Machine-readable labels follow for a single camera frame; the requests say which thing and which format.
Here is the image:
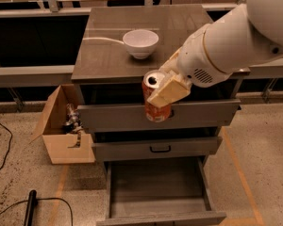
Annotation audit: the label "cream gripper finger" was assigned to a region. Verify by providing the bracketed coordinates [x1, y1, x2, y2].
[147, 74, 191, 107]

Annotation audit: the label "red coke can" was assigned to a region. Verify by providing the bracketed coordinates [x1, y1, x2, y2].
[141, 70, 171, 122]

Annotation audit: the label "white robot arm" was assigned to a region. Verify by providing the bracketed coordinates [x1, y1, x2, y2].
[147, 0, 283, 107]

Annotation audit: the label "grey top drawer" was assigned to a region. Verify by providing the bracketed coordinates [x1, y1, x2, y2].
[78, 99, 240, 133]

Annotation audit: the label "grey drawer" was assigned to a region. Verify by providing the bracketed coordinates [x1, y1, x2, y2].
[92, 137, 222, 161]
[96, 157, 226, 226]
[78, 99, 240, 133]

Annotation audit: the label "grey drawer cabinet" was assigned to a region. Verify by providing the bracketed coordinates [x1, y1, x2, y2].
[71, 4, 252, 226]

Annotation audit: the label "grey middle drawer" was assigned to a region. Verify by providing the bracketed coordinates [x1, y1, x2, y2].
[92, 137, 222, 161]

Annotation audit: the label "grey bottom drawer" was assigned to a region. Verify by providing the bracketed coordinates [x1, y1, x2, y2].
[96, 157, 226, 226]

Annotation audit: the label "white ceramic bowl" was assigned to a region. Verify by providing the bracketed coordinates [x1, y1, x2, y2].
[123, 29, 159, 59]

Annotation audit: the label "crumpled wrappers in box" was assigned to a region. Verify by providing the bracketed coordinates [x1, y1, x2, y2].
[63, 104, 83, 134]

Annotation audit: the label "cardboard box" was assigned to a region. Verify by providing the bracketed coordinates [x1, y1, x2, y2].
[31, 84, 95, 164]

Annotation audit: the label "black cylindrical plug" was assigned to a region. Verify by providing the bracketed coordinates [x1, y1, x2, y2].
[24, 190, 38, 226]

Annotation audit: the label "metal railing frame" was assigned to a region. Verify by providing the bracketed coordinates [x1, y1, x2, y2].
[0, 0, 283, 111]

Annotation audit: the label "black power cable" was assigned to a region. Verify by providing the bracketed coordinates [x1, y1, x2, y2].
[0, 112, 14, 176]

